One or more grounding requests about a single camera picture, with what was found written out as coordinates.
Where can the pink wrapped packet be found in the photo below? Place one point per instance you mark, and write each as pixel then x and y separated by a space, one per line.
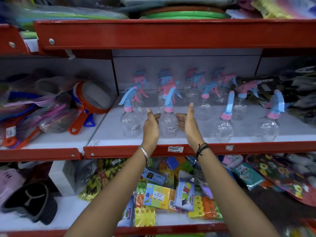
pixel 232 160

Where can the floral print packet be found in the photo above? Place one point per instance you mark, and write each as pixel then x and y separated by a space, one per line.
pixel 281 175

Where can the colourful card peg packet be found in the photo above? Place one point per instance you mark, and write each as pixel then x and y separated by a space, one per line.
pixel 158 196

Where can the blue labelled packet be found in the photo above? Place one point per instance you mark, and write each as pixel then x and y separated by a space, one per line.
pixel 153 176

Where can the small white sticker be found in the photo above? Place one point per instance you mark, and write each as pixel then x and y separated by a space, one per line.
pixel 229 147

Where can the yellow orange clothes pegs pack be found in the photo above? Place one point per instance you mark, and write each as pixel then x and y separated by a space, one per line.
pixel 205 208

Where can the teal wrapped packet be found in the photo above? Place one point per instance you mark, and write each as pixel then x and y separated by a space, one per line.
pixel 248 175

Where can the red shelf rail with labels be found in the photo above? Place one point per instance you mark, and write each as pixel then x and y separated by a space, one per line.
pixel 246 146

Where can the red shelf rail with screw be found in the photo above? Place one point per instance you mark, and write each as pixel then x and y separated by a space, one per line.
pixel 37 154

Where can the orange rimmed mesh sieve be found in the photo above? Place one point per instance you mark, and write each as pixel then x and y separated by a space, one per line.
pixel 95 97

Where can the black wrist thread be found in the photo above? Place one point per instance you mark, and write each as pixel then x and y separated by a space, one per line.
pixel 202 148

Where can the person's left forearm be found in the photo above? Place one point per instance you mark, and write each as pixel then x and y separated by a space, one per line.
pixel 111 194

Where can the short red shelf rail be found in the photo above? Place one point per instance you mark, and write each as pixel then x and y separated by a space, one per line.
pixel 9 40

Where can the person's right forearm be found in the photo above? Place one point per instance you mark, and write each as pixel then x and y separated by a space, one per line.
pixel 229 194

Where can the person's left hand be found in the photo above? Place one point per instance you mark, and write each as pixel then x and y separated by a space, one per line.
pixel 150 130

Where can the pile of wrapped colourful utensils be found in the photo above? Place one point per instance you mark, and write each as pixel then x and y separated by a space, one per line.
pixel 32 106

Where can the long red shelf rail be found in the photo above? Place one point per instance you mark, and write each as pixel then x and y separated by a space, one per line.
pixel 172 34

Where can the stack of green plates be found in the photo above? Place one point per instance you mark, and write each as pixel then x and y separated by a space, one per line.
pixel 185 14

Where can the blue card peg packet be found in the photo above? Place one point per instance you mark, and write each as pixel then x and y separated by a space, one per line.
pixel 184 194

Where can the person's left thumb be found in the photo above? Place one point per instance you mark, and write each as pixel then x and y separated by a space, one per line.
pixel 149 114

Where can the group of clear spray bottles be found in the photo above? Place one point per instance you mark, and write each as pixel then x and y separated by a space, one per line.
pixel 223 128

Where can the white cardboard box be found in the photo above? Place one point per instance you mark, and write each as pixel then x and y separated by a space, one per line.
pixel 63 177

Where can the white price label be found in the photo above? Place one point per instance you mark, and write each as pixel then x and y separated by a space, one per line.
pixel 175 149

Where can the black plastic holder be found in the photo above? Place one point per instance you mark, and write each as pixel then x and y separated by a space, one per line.
pixel 29 202

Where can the red bottom shelf rail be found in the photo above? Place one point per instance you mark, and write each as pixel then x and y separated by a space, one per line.
pixel 148 229

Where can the silver bangle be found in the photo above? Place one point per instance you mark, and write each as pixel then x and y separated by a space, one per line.
pixel 144 155

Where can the person's right hand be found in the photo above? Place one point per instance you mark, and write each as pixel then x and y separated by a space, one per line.
pixel 191 132

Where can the person's right thumb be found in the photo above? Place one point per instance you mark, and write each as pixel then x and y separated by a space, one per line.
pixel 190 110

